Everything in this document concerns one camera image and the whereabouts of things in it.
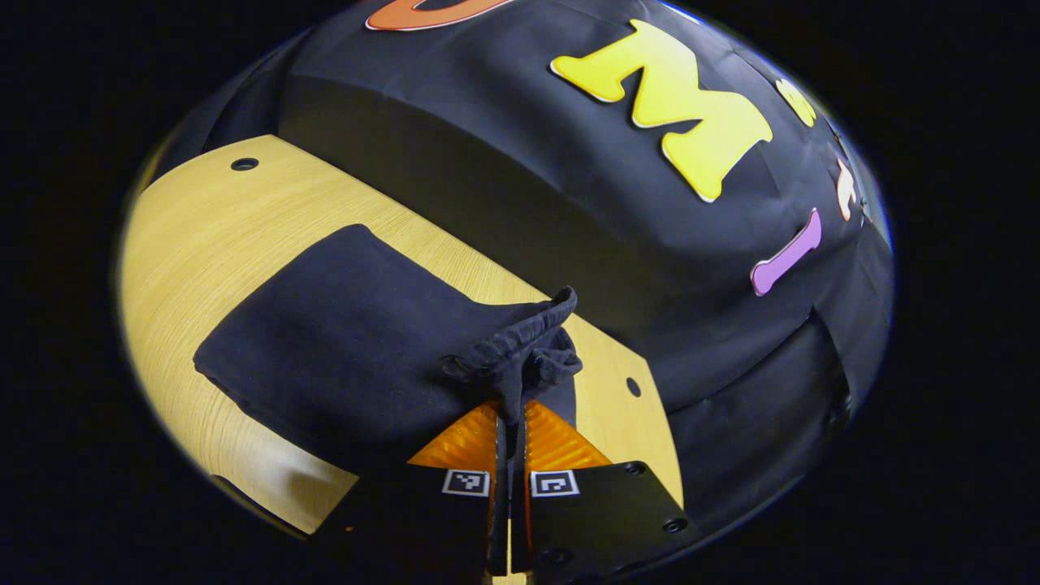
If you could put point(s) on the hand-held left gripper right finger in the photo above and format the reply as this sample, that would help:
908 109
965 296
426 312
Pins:
601 520

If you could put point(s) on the dark grey jeans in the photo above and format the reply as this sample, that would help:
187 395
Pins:
349 349

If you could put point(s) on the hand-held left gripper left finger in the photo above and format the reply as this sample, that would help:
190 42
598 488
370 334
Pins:
422 528

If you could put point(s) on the black backdrop cloth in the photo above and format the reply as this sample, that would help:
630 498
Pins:
569 244

